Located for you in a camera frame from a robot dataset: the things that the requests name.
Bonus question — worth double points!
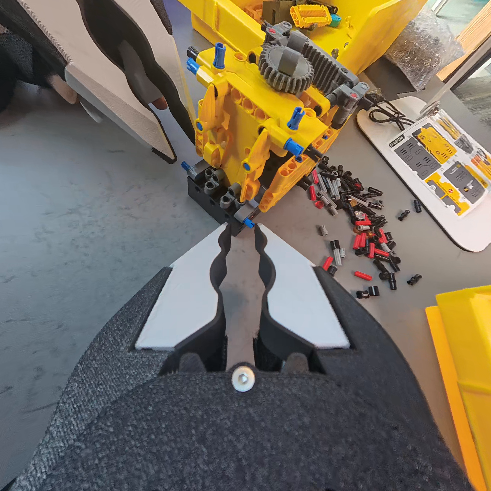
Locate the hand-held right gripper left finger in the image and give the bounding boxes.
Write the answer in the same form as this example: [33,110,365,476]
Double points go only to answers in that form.
[134,224,232,373]

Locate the grey bubble wrap sheet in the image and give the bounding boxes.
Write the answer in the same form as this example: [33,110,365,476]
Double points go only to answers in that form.
[384,6,466,91]

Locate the person's left hand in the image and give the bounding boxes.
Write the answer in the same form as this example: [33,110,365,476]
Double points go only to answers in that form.
[48,75,168,112]

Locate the scattered small lego pieces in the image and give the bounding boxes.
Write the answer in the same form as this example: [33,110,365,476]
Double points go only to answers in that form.
[305,155,423,300]

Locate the yellow plastic bin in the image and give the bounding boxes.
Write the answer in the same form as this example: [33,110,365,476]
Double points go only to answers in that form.
[178,0,428,75]
[425,285,491,491]

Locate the lego sticker sheet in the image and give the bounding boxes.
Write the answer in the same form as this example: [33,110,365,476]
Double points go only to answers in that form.
[385,109,491,218]

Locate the yellow lego frame beam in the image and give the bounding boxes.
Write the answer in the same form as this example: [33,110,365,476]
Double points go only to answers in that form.
[289,4,332,28]

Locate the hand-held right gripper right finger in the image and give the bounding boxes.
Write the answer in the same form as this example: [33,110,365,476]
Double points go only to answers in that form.
[252,224,351,373]

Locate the sticker sheet on board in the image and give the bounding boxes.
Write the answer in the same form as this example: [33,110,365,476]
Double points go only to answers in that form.
[357,96,491,252]

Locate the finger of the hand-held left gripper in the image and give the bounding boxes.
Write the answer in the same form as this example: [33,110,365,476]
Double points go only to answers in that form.
[18,0,178,164]
[114,0,197,142]

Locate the yellow lego vehicle model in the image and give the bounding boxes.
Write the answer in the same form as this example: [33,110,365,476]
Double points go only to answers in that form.
[181,21,371,236]

